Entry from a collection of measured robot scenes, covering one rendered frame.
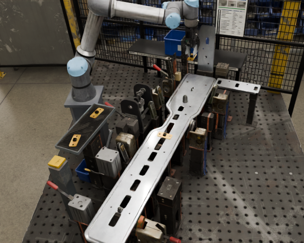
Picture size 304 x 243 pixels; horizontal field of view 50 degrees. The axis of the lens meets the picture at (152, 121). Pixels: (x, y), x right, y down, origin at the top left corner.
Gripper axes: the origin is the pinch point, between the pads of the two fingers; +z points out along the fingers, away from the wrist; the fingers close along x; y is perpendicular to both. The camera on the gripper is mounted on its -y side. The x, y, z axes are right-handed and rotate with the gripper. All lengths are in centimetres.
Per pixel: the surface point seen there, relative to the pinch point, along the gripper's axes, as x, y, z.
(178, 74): -11.2, -6.8, 20.3
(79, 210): -16, 108, 21
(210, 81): 8.9, -14.2, 26.8
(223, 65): 14.2, -27.4, 21.0
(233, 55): 16, -48, 24
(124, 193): -4, 90, 26
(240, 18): 17, -55, -2
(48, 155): -142, 12, 127
